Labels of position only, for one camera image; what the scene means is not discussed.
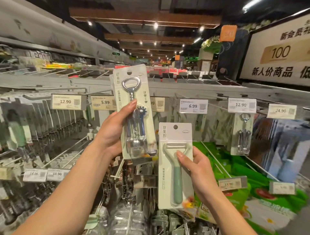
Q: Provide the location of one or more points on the rows of hanging utensil packets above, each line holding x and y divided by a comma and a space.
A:
38, 126

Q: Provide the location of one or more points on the blue card packets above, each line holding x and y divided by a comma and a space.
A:
286, 150

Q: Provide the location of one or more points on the person's right hand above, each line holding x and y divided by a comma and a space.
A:
203, 176

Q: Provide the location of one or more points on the orange aisle number sign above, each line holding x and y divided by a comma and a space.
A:
227, 34

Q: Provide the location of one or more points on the black chalkboard pillar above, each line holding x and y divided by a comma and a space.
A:
232, 58

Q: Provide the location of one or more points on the green foliage ceiling decor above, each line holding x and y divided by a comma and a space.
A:
210, 44

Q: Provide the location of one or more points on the group of green packets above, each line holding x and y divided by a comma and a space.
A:
242, 174

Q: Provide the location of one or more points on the kitchen tools display rack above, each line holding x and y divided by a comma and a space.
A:
203, 89

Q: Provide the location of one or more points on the white promo sign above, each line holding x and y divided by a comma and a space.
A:
252, 58

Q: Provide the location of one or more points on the person's left hand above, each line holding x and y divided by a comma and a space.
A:
114, 135

